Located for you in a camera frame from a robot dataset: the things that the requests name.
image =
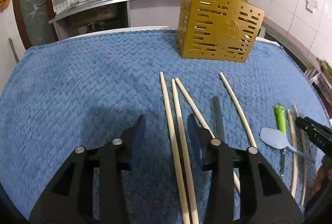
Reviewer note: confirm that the brown framed glass door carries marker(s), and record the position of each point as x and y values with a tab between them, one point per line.
32	20

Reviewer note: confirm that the cream chopstick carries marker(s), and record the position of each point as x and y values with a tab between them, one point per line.
186	157
193	107
175	153

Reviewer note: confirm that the yellow perforated utensil holder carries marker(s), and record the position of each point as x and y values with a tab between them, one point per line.
218	29

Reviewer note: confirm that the wooden chopstick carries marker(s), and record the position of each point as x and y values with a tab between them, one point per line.
305	168
293	186

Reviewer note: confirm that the white wall socket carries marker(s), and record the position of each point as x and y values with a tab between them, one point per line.
311	5

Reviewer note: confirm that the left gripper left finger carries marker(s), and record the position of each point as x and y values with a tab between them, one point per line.
88	187

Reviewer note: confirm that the dark grey handled utensil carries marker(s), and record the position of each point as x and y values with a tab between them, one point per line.
218	118

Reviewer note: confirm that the steel sink basin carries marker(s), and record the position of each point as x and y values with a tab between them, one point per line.
82	4

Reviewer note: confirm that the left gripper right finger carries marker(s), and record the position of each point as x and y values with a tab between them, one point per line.
244	188

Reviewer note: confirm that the blue textured towel mat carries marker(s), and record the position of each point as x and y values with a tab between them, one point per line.
87	90

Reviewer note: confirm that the cream chopstick isolated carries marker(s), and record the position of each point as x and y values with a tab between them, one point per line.
239	110

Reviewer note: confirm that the green frog handled utensil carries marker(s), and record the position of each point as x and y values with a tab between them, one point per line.
281	125

